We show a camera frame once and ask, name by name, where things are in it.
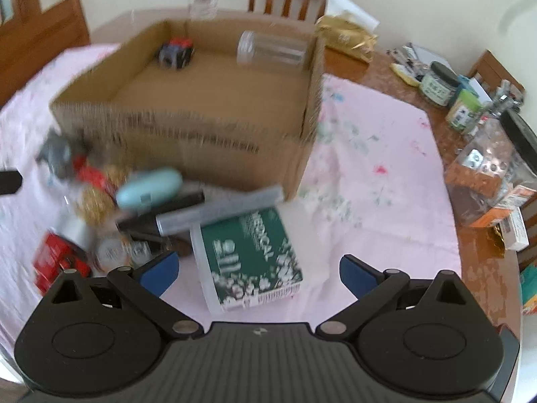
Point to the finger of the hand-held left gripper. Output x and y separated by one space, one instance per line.
9 182

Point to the gold tissue pack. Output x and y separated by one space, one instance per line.
346 35

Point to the green white box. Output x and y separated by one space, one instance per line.
247 256

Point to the orange white box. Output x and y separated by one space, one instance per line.
509 205

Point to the pink floral tablecloth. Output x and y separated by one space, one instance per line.
377 201

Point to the pile of papers and pens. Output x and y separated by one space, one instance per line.
413 61

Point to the clear snack bag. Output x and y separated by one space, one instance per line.
482 176

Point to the red box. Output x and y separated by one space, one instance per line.
54 260

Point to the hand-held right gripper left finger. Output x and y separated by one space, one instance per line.
161 270

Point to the clear round container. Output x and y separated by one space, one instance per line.
113 252

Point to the black digital scale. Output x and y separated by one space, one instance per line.
189 198

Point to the grey toy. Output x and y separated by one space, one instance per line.
58 153

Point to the dark lidded glass jar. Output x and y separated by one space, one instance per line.
438 84

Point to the small white box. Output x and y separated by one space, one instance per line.
515 229

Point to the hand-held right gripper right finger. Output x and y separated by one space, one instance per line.
356 273

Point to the clear plastic jar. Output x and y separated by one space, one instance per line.
272 49

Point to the cardboard box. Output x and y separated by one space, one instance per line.
209 147

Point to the light blue case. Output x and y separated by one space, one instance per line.
149 189

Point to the teal orange box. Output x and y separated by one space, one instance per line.
529 289

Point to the green lidded jar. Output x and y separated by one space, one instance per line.
462 111

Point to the small bottle with gold contents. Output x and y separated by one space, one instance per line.
94 205

